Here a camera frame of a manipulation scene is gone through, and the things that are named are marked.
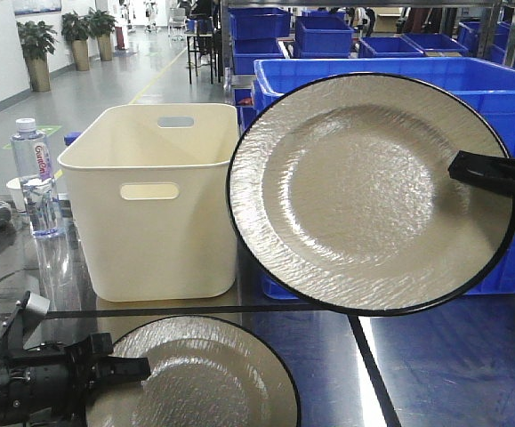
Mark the white paper cup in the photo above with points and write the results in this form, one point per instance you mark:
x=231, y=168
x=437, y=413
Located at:
x=16, y=193

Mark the large blue crate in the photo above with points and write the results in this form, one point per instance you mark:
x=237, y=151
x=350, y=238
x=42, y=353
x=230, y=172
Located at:
x=488, y=87
x=501, y=280

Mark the clear water bottle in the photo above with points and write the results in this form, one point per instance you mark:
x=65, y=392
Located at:
x=37, y=182

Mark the lower large blue crate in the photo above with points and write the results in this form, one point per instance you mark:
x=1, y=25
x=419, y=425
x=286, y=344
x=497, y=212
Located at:
x=501, y=280

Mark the upper large blue crate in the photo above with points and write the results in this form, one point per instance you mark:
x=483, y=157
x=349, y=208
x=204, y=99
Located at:
x=488, y=87

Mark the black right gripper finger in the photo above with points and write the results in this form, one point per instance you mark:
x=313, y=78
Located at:
x=494, y=174

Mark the middle potted plant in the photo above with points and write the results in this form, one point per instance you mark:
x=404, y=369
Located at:
x=75, y=31

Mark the near potted plant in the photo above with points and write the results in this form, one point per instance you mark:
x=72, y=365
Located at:
x=37, y=41

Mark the cream plastic basket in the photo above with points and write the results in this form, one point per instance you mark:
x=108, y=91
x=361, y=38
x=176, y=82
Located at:
x=147, y=188

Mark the beige textured plate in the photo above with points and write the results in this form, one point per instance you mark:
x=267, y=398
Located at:
x=204, y=372
x=340, y=191

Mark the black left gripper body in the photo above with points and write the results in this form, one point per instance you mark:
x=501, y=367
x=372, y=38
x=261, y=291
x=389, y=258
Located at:
x=51, y=375

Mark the far potted plant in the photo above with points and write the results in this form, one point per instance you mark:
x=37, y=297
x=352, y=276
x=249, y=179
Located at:
x=101, y=26

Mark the potted plant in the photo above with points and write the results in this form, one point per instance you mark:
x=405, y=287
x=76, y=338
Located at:
x=75, y=31
x=37, y=41
x=101, y=26

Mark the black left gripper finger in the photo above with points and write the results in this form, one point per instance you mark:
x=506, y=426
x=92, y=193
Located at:
x=125, y=370

